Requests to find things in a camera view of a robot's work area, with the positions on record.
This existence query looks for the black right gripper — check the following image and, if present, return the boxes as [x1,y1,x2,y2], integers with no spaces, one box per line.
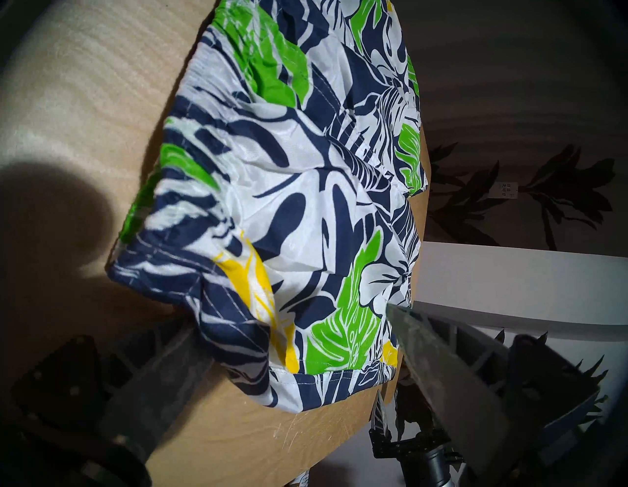
[369,426,464,487]

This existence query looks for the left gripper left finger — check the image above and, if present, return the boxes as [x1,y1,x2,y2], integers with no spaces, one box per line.
[96,314,216,464]

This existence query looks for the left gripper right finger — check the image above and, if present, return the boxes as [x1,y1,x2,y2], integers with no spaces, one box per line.
[386,303,517,481]

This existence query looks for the floral print shorts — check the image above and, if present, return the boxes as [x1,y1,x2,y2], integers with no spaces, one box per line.
[107,0,429,413]

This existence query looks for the white curved arch pillar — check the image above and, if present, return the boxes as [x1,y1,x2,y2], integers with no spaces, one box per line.
[411,241,628,342]

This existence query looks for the dark plant in pot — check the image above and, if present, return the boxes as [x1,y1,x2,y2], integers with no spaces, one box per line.
[493,328,610,423]

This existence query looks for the tall dark leafy plant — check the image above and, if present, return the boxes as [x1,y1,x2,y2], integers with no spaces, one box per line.
[426,142,617,252]

